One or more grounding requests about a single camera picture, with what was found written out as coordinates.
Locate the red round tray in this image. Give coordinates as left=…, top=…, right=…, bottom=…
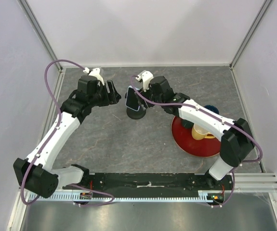
left=171, top=117, right=221, bottom=158

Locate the slotted cable duct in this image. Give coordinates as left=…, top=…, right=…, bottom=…
left=37, top=190, right=224, bottom=203

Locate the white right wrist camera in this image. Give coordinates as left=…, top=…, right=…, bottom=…
left=135, top=70, right=154, bottom=92

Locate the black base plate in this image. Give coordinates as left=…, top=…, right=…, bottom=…
left=78, top=173, right=233, bottom=196

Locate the dark blue cup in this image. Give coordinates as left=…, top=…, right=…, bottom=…
left=204, top=105, right=219, bottom=114

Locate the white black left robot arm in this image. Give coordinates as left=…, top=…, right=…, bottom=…
left=13, top=75, right=121, bottom=198

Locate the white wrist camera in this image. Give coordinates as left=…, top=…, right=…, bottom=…
left=135, top=70, right=154, bottom=92
left=83, top=67, right=105, bottom=86

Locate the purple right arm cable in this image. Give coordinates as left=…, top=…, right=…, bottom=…
left=130, top=74, right=264, bottom=209

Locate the aluminium frame post right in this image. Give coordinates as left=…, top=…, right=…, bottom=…
left=229, top=0, right=273, bottom=70

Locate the yellow mug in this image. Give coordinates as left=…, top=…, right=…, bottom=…
left=192, top=124, right=215, bottom=141

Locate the phone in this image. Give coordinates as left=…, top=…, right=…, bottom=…
left=125, top=86, right=140, bottom=112

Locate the green mug cream inside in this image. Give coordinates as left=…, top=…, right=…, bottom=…
left=181, top=120, right=194, bottom=129

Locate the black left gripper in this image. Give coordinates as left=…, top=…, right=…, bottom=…
left=89, top=80, right=121, bottom=107

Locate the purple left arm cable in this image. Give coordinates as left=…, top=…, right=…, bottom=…
left=19, top=59, right=115, bottom=207

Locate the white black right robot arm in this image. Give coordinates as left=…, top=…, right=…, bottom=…
left=130, top=71, right=257, bottom=190

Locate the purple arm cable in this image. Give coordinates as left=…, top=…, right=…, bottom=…
left=130, top=74, right=264, bottom=209
left=19, top=59, right=115, bottom=207

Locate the aluminium frame post left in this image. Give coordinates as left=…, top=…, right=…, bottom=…
left=17, top=0, right=57, bottom=61

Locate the aluminium frame post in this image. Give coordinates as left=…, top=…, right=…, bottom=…
left=17, top=0, right=57, bottom=61
left=229, top=0, right=273, bottom=70

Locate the black phone stand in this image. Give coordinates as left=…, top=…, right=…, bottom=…
left=126, top=107, right=146, bottom=120

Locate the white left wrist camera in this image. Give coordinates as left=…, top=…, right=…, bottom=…
left=83, top=67, right=105, bottom=86

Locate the aluminium front rail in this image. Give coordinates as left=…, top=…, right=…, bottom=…
left=17, top=172, right=277, bottom=193

